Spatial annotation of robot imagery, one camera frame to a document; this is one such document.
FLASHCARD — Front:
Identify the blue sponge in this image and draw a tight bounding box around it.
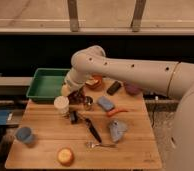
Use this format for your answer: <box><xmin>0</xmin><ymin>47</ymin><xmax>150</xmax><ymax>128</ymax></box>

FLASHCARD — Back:
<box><xmin>97</xmin><ymin>96</ymin><xmax>114</xmax><ymax>111</ymax></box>

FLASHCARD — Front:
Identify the blue plastic cup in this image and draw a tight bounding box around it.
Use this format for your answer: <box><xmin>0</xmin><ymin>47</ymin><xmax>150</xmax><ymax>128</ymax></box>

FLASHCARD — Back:
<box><xmin>15</xmin><ymin>127</ymin><xmax>34</xmax><ymax>144</ymax></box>

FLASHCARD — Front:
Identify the orange bowl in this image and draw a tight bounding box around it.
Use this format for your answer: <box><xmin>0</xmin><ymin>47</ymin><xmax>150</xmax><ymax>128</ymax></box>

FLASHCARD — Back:
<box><xmin>85</xmin><ymin>75</ymin><xmax>102</xmax><ymax>89</ymax></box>

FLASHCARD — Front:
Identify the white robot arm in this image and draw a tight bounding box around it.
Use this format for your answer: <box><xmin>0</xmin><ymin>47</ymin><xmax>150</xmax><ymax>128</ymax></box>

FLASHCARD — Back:
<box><xmin>61</xmin><ymin>45</ymin><xmax>194</xmax><ymax>171</ymax></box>

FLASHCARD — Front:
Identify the small black clip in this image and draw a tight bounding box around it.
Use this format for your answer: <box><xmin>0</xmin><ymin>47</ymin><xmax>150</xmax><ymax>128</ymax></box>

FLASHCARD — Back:
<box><xmin>69</xmin><ymin>111</ymin><xmax>78</xmax><ymax>124</ymax></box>

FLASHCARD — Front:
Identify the black handled knife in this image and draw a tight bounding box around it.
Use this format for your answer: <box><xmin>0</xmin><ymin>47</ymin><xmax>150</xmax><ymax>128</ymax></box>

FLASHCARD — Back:
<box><xmin>80</xmin><ymin>116</ymin><xmax>102</xmax><ymax>143</ymax></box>

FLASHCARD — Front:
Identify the blue chair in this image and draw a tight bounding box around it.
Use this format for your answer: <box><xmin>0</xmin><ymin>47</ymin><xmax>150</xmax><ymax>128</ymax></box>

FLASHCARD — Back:
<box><xmin>0</xmin><ymin>109</ymin><xmax>12</xmax><ymax>125</ymax></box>

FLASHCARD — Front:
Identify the yellow apple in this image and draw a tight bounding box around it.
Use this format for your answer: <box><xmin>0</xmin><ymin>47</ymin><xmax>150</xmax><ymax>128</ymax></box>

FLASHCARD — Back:
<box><xmin>57</xmin><ymin>148</ymin><xmax>74</xmax><ymax>166</ymax></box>

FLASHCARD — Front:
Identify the black rectangular block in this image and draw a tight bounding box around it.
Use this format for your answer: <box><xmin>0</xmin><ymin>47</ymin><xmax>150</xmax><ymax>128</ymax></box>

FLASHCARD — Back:
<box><xmin>107</xmin><ymin>81</ymin><xmax>121</xmax><ymax>95</ymax></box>

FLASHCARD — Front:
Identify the dark red grape bunch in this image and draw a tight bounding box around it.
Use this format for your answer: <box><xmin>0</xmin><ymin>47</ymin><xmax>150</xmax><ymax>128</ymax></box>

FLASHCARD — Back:
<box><xmin>68</xmin><ymin>89</ymin><xmax>85</xmax><ymax>104</ymax></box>

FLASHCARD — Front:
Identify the green plastic tray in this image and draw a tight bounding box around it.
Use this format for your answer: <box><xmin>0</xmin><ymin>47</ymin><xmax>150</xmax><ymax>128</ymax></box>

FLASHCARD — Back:
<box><xmin>26</xmin><ymin>68</ymin><xmax>68</xmax><ymax>103</ymax></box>

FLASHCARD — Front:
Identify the purple bowl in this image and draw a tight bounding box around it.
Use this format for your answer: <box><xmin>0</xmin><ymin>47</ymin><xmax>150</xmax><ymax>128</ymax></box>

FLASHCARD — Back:
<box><xmin>123</xmin><ymin>82</ymin><xmax>142</xmax><ymax>95</ymax></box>

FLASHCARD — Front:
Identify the small metal cup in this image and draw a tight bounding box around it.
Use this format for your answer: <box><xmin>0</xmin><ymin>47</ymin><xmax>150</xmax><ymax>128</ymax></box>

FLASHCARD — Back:
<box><xmin>83</xmin><ymin>96</ymin><xmax>93</xmax><ymax>110</ymax></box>

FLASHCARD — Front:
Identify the metal fork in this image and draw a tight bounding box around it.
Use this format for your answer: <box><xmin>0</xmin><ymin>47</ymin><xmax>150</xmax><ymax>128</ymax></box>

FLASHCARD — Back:
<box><xmin>85</xmin><ymin>141</ymin><xmax>116</xmax><ymax>148</ymax></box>

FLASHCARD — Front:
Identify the grey blue cloth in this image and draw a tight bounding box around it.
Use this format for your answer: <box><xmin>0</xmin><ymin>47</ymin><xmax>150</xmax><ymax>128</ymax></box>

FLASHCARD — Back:
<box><xmin>109</xmin><ymin>120</ymin><xmax>128</xmax><ymax>143</ymax></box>

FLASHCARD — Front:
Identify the white paper cup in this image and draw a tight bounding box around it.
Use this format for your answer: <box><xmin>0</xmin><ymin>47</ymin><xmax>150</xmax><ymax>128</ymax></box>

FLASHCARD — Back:
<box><xmin>54</xmin><ymin>96</ymin><xmax>69</xmax><ymax>115</ymax></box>

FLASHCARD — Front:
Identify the orange carrot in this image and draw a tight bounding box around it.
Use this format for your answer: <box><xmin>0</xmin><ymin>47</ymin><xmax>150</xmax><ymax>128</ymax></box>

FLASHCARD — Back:
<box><xmin>106</xmin><ymin>109</ymin><xmax>128</xmax><ymax>117</ymax></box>

